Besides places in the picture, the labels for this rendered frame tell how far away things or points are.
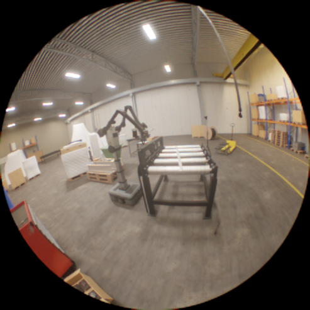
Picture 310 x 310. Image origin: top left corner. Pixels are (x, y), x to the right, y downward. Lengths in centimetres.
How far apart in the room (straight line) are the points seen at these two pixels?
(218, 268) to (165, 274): 61
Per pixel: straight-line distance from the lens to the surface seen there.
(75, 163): 452
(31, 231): 135
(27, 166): 862
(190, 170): 131
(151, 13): 809
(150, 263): 153
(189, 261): 152
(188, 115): 1184
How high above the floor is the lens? 145
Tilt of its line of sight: 16 degrees down
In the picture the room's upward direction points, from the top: 8 degrees counter-clockwise
